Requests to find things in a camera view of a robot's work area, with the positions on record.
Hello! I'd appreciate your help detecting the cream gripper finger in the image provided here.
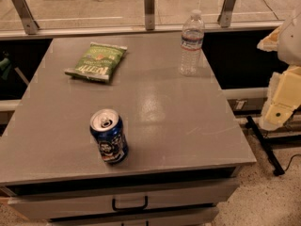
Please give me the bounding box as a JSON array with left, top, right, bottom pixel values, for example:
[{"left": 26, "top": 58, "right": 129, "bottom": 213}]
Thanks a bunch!
[
  {"left": 259, "top": 66, "right": 301, "bottom": 131},
  {"left": 257, "top": 26, "right": 280, "bottom": 52}
]

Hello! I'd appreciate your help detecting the clear plastic water bottle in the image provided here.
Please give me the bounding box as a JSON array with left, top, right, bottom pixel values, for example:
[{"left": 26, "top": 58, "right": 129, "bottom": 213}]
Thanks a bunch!
[{"left": 179, "top": 9, "right": 205, "bottom": 76}]

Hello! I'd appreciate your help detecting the black floor bar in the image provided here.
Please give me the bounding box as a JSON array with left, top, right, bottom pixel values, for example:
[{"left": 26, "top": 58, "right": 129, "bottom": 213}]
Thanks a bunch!
[{"left": 246, "top": 116, "right": 285, "bottom": 176}]

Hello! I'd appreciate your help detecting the grey upper drawer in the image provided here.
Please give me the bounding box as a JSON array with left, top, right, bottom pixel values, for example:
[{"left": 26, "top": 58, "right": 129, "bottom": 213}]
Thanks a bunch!
[{"left": 8, "top": 178, "right": 239, "bottom": 219}]

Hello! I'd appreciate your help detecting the grey drawer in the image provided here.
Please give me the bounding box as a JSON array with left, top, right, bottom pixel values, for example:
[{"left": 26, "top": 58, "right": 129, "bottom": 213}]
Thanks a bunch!
[
  {"left": 8, "top": 178, "right": 239, "bottom": 219},
  {"left": 47, "top": 207, "right": 218, "bottom": 226}
]

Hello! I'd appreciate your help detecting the grey lower drawer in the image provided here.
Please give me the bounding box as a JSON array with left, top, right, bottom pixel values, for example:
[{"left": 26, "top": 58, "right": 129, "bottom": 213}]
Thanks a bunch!
[{"left": 47, "top": 207, "right": 218, "bottom": 226}]

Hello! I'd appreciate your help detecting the green chip bag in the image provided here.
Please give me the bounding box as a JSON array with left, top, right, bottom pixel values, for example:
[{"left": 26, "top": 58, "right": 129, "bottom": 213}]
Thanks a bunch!
[{"left": 64, "top": 42, "right": 127, "bottom": 83}]

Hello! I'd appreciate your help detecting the blue soda can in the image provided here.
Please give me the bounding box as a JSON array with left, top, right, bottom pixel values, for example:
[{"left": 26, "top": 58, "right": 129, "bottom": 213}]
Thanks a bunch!
[{"left": 90, "top": 109, "right": 128, "bottom": 165}]

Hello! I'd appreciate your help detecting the green object at left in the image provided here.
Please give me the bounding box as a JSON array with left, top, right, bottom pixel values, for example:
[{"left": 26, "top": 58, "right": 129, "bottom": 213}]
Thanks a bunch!
[{"left": 0, "top": 58, "right": 11, "bottom": 80}]

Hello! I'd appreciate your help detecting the right metal bracket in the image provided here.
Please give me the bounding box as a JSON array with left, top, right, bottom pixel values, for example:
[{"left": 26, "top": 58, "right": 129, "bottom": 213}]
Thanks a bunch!
[{"left": 217, "top": 0, "right": 236, "bottom": 27}]

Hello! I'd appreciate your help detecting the metal bracket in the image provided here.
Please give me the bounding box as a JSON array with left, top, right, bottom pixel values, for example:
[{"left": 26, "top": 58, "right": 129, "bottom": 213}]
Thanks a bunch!
[
  {"left": 217, "top": 0, "right": 236, "bottom": 27},
  {"left": 144, "top": 0, "right": 155, "bottom": 30},
  {"left": 11, "top": 0, "right": 40, "bottom": 35}
]

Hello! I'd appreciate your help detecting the black floor cable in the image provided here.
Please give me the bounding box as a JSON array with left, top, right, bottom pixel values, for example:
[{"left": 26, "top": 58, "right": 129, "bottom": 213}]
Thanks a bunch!
[{"left": 283, "top": 153, "right": 301, "bottom": 171}]

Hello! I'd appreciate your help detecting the middle metal bracket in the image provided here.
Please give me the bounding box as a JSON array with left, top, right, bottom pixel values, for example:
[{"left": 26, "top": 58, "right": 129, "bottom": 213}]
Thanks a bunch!
[{"left": 144, "top": 0, "right": 155, "bottom": 30}]

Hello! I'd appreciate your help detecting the black drawer handle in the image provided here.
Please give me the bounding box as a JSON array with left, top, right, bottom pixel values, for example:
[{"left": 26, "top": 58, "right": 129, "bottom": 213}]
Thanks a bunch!
[{"left": 111, "top": 196, "right": 149, "bottom": 212}]

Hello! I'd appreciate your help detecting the left metal bracket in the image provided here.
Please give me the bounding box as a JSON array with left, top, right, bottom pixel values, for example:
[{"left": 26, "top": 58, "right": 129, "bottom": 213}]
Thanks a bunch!
[{"left": 11, "top": 0, "right": 40, "bottom": 35}]

